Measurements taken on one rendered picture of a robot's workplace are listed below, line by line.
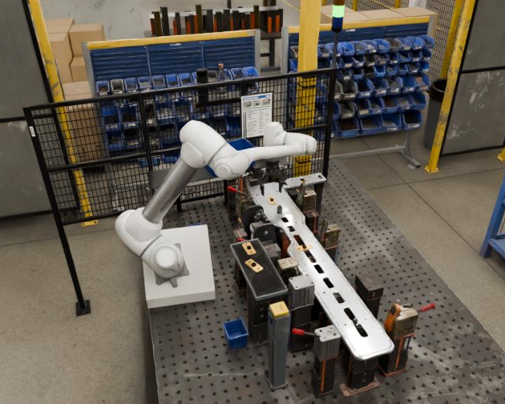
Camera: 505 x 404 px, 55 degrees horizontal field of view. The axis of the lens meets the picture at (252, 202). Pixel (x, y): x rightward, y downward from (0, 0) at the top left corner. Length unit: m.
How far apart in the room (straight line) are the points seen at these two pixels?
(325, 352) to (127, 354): 1.69
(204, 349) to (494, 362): 1.35
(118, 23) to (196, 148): 6.85
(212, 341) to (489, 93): 3.96
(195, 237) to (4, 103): 2.12
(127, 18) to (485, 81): 5.79
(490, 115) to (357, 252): 2.99
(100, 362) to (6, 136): 1.95
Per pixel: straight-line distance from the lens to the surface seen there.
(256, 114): 3.17
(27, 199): 4.58
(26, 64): 4.05
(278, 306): 1.96
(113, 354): 3.43
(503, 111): 5.67
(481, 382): 2.51
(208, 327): 2.51
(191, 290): 2.60
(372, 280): 2.31
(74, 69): 6.42
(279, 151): 2.40
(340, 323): 2.14
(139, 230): 2.38
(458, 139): 5.48
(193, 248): 2.62
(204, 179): 3.01
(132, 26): 8.87
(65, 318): 3.76
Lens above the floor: 2.56
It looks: 33 degrees down
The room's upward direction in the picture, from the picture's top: 1 degrees counter-clockwise
